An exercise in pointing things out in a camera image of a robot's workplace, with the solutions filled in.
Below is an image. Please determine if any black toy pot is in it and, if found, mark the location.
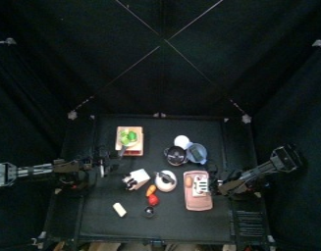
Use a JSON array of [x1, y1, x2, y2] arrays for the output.
[[162, 145, 191, 167]]

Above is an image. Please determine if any black panel with white text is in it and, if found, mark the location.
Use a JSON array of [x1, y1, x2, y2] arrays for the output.
[[233, 209, 268, 243]]

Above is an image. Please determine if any small black toy cup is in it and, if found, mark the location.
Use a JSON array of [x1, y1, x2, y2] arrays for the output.
[[142, 205, 158, 219]]

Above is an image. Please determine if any white toy knife block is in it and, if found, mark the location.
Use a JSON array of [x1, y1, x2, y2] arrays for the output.
[[121, 168, 153, 192]]

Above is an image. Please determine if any cream toy butter block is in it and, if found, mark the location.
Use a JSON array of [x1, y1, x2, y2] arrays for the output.
[[112, 202, 129, 219]]

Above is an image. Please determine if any light green toy lettuce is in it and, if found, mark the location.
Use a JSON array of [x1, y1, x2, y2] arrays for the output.
[[118, 129, 130, 145]]

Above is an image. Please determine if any blue grey toy pot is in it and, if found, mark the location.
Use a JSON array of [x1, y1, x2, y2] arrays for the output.
[[185, 142, 211, 166]]

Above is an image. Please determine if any white tape roll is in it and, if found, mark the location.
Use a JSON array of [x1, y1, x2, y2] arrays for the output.
[[154, 169, 178, 193]]

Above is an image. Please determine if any red toy pepper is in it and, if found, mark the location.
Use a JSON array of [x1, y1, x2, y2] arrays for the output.
[[148, 193, 161, 207]]

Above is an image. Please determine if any pink plastic tray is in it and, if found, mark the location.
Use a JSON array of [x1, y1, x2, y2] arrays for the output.
[[183, 170, 216, 212]]

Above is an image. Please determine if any white toy grill rack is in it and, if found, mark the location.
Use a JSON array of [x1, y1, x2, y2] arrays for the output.
[[192, 175, 212, 198]]

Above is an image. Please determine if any orange toy carrot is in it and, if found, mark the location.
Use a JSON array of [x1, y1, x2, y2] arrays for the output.
[[145, 183, 160, 198]]

